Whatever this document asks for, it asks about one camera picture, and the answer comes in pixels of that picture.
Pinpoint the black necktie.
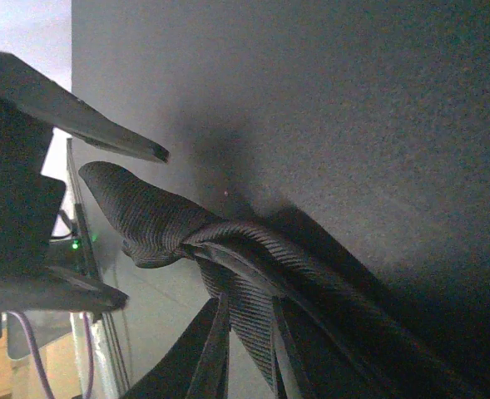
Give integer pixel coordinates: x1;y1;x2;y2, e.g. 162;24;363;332
79;161;490;398

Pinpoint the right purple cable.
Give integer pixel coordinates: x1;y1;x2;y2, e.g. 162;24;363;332
7;309;96;399

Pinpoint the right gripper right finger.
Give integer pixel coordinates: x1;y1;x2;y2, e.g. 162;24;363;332
0;267;128;313

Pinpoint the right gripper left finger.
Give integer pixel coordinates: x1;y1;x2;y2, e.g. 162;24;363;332
0;52;170;163

